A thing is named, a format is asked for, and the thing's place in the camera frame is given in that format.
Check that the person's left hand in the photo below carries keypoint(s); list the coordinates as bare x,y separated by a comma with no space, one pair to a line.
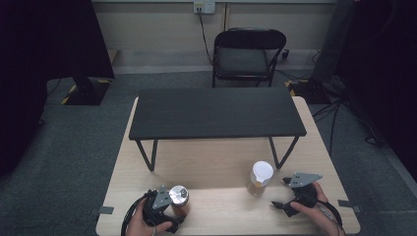
137,223

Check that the spice jar with white lid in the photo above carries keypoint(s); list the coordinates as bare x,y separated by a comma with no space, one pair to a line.
260,178

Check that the white wall socket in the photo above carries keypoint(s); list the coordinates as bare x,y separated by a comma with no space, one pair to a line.
204,6

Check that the dark curtain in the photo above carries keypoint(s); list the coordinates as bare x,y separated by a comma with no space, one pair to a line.
39,65
383,65

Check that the grey tape strip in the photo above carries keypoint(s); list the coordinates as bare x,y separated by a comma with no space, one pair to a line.
104,210
349,204

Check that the spice jar with silver lid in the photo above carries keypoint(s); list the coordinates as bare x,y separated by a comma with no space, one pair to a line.
179,200

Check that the black plug at wall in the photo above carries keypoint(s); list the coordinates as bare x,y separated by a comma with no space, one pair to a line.
285,54

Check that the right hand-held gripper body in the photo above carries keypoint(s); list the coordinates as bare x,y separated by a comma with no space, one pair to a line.
303,190

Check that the black folding chair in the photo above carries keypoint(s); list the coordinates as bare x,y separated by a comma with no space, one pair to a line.
244,57

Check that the person's right hand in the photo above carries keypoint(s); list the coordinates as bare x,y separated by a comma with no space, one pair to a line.
314,213

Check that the black raised shelf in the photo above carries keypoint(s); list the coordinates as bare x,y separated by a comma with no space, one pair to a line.
213,113

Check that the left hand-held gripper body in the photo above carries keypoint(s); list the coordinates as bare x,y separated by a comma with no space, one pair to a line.
160,199

